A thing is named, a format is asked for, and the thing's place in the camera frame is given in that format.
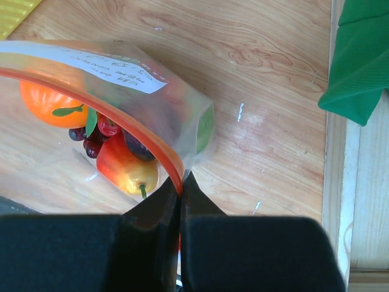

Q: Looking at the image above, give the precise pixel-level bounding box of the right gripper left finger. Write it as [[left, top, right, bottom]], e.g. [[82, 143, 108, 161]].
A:
[[1, 179, 180, 291]]

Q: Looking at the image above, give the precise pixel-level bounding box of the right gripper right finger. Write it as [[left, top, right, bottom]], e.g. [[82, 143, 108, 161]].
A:
[[181, 175, 346, 291]]

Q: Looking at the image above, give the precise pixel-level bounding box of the dark mangosteen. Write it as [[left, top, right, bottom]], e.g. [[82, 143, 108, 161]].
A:
[[122, 130, 155, 161]]

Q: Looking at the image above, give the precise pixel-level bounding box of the purple grape bunch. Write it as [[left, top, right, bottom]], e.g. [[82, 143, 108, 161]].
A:
[[68, 127, 109, 159]]

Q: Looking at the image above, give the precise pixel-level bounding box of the red lychee with leaves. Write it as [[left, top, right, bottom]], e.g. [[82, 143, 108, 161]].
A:
[[49, 104, 121, 137]]

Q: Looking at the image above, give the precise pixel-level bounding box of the green cabbage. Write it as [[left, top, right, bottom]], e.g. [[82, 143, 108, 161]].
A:
[[196, 105, 215, 155]]

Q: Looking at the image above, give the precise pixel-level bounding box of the clear zip top bag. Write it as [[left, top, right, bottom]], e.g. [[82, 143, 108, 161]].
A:
[[1, 40, 213, 213]]

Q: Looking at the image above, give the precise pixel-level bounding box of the orange persimmon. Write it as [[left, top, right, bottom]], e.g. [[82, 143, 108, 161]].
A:
[[19, 60, 92, 130]]

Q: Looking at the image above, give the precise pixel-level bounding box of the green tank top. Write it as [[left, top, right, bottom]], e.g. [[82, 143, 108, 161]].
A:
[[318, 0, 388, 126]]

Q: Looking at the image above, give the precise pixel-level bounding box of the wooden clothes rack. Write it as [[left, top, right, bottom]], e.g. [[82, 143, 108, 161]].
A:
[[322, 1, 388, 291]]

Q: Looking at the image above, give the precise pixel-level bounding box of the yellow plastic basket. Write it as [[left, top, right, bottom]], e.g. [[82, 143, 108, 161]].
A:
[[0, 0, 42, 40]]

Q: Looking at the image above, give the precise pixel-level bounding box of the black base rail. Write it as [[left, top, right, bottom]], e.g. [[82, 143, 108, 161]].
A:
[[0, 196, 41, 216]]

